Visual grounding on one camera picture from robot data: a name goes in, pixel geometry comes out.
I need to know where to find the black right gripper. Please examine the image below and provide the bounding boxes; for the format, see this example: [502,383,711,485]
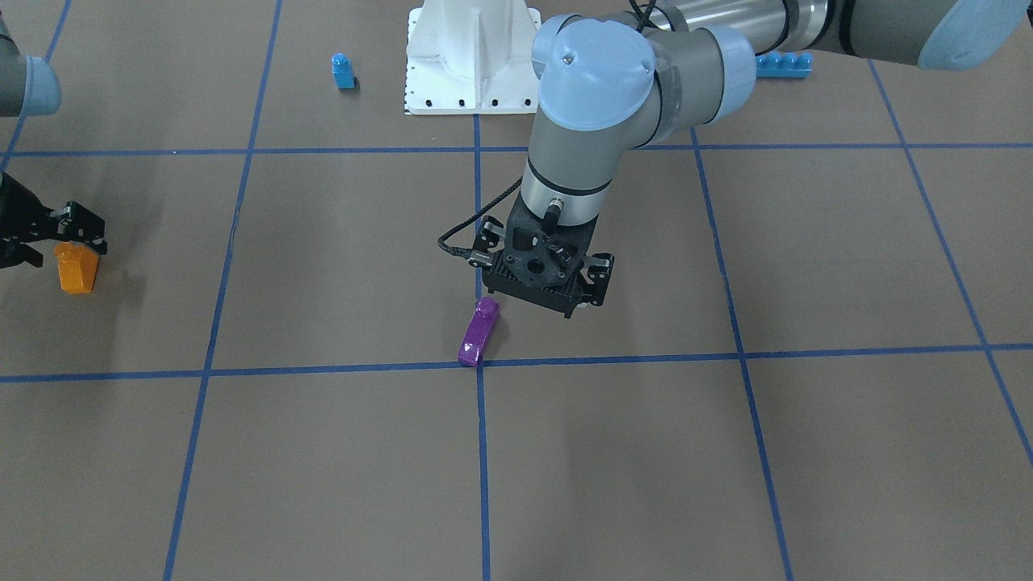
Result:
[1,172,108,269]

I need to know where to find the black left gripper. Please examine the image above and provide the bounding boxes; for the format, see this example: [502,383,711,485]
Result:
[471,196,615,319]

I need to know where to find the orange trapezoid block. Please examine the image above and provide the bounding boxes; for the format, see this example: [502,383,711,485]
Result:
[54,242,100,295]

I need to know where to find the purple trapezoid block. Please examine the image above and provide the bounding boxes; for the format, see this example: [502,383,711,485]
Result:
[457,295,500,367]

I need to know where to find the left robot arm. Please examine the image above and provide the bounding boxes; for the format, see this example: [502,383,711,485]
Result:
[457,1,1028,317]

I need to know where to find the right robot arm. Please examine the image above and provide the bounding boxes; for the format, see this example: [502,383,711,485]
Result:
[1,22,108,269]

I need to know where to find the blue tape centre line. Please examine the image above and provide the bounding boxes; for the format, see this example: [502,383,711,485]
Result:
[472,114,493,580]

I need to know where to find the blue tape line crosswise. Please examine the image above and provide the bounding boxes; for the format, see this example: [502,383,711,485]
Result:
[1,342,1032,385]

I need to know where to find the blue tape line lengthwise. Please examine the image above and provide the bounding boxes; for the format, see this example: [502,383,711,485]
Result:
[162,1,284,580]
[690,129,796,580]

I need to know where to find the blue tape far crosswise line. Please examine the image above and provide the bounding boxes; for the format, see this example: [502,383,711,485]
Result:
[4,142,1032,158]

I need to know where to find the small blue block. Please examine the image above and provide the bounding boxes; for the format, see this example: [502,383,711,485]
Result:
[331,52,357,90]

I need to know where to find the long blue four-stud block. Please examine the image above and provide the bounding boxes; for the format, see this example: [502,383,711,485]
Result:
[754,51,814,78]

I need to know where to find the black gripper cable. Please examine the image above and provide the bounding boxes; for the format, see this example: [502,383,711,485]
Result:
[437,176,524,261]

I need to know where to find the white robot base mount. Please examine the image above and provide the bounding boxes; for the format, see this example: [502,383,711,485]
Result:
[404,1,542,115]

